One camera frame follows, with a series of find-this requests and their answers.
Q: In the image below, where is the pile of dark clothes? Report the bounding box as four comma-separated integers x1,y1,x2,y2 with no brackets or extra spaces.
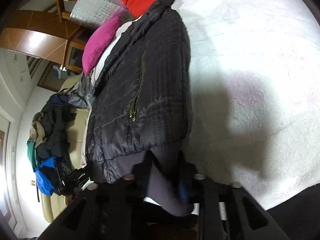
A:
27,93,75,196

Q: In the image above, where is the magenta pillow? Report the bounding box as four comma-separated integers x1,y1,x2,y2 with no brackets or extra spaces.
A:
82,16,120,75

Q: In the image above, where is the white bedspread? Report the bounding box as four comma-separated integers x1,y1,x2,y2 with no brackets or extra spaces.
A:
173,0,319,209

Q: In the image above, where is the person's left hand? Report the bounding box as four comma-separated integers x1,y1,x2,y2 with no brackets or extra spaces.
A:
65,188,82,206

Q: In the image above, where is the grey folded garment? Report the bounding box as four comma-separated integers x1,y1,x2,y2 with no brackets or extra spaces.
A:
68,73,95,109

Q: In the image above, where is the black quilted jacket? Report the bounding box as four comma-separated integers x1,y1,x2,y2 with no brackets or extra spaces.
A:
85,0,198,218

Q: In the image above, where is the silver foil insulation panel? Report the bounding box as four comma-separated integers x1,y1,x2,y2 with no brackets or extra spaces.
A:
70,0,134,29

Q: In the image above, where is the wooden cabinet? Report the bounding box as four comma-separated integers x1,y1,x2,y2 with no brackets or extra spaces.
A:
1,10,93,73

